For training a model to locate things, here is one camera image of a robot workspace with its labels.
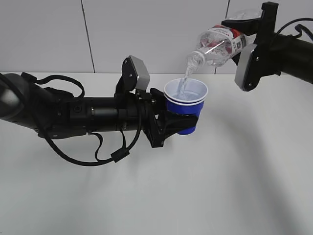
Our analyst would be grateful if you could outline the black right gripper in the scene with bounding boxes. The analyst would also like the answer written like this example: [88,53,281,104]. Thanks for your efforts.
[221,1,279,65]

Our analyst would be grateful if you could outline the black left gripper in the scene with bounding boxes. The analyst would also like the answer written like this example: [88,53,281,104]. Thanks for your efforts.
[135,88,198,148]

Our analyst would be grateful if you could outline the clear Wahaha water bottle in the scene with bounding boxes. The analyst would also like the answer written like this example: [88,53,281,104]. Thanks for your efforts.
[186,24,254,74]

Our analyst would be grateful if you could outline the white-rimmed paper cup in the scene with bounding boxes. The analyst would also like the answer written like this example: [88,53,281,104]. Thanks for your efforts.
[164,78,208,106]

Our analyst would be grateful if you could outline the blue paper cup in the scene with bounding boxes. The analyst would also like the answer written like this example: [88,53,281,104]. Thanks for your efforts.
[165,93,208,135]

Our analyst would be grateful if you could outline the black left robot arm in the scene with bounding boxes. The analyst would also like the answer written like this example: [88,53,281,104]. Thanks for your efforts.
[0,73,198,148]

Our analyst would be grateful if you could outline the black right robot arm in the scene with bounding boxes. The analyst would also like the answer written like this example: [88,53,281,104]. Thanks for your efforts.
[222,1,313,92]

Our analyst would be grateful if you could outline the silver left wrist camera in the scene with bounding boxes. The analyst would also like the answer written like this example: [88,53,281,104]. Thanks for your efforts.
[115,55,150,94]

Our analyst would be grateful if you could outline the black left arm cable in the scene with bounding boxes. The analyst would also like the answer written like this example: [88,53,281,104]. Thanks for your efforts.
[22,73,142,167]

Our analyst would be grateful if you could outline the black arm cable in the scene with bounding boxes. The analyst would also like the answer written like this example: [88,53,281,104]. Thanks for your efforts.
[22,73,142,167]
[275,17,313,42]

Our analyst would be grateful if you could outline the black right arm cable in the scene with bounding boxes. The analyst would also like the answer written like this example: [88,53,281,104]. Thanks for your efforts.
[275,17,313,42]

